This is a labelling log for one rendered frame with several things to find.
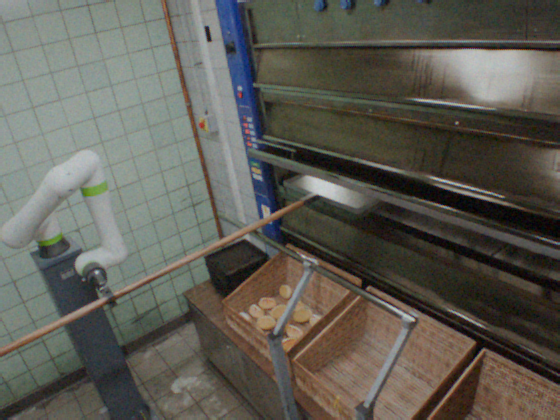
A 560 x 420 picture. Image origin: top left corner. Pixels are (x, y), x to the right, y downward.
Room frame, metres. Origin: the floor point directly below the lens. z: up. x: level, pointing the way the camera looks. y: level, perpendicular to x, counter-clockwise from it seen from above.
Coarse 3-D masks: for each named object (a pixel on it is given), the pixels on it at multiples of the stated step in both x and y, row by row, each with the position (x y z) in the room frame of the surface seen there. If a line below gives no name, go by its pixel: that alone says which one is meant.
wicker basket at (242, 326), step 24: (264, 264) 2.13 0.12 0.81; (288, 264) 2.19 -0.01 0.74; (240, 288) 2.03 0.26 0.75; (264, 288) 2.11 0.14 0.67; (312, 288) 2.01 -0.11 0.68; (336, 288) 1.88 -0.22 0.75; (240, 312) 2.02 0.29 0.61; (264, 312) 2.01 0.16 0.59; (312, 312) 1.94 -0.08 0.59; (336, 312) 1.67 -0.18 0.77; (264, 336) 1.65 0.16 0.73; (288, 336) 1.79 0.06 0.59; (312, 336) 1.59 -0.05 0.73; (288, 360) 1.52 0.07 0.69
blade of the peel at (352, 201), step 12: (288, 180) 2.27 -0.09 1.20; (300, 180) 2.28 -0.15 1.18; (312, 180) 2.25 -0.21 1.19; (300, 192) 2.13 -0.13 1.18; (312, 192) 2.05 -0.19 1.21; (324, 192) 2.07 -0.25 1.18; (336, 192) 2.04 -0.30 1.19; (348, 192) 2.02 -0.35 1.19; (336, 204) 1.90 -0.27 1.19; (348, 204) 1.89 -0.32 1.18; (360, 204) 1.87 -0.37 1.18; (372, 204) 1.83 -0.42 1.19
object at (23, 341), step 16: (288, 208) 1.92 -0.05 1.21; (256, 224) 1.83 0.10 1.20; (224, 240) 1.75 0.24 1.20; (192, 256) 1.67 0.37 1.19; (160, 272) 1.59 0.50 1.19; (128, 288) 1.52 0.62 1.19; (96, 304) 1.45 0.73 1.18; (64, 320) 1.39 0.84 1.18; (32, 336) 1.33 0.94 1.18; (0, 352) 1.27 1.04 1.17
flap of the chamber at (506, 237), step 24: (288, 168) 1.92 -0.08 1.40; (336, 168) 1.81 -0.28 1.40; (360, 168) 1.80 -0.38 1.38; (360, 192) 1.54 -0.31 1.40; (408, 192) 1.45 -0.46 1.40; (432, 192) 1.44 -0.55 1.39; (432, 216) 1.26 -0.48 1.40; (480, 216) 1.19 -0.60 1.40; (504, 216) 1.18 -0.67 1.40; (528, 216) 1.17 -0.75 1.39; (504, 240) 1.05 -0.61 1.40
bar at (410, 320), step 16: (240, 224) 1.92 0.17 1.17; (272, 240) 1.71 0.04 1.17; (304, 256) 1.54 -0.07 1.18; (320, 272) 1.43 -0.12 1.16; (304, 288) 1.46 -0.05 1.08; (352, 288) 1.29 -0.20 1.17; (288, 304) 1.44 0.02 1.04; (384, 304) 1.17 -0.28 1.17; (416, 320) 1.07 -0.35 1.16; (272, 336) 1.38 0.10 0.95; (400, 336) 1.07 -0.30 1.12; (272, 352) 1.37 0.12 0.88; (400, 352) 1.05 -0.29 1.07; (384, 368) 1.03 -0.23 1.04; (288, 384) 1.37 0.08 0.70; (384, 384) 1.01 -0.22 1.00; (288, 400) 1.36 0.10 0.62; (368, 400) 0.98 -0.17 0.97; (288, 416) 1.37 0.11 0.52; (368, 416) 0.96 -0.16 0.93
